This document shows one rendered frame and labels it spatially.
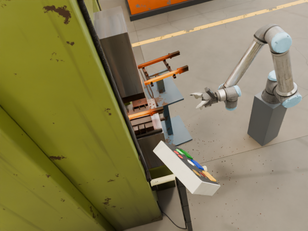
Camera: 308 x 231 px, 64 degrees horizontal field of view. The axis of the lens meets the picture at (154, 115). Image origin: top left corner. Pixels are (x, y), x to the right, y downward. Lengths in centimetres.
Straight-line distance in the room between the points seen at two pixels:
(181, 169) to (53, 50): 83
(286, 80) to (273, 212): 118
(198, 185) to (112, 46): 80
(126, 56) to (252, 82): 246
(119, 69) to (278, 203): 190
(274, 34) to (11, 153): 161
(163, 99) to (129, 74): 101
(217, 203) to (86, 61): 192
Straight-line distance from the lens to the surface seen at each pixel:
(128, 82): 141
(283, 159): 285
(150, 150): 196
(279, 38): 177
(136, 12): 524
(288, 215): 260
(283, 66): 195
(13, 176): 142
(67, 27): 93
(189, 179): 131
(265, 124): 263
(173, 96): 235
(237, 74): 202
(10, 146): 122
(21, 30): 96
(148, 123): 181
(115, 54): 130
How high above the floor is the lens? 236
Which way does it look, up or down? 48 degrees down
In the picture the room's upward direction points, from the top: 14 degrees counter-clockwise
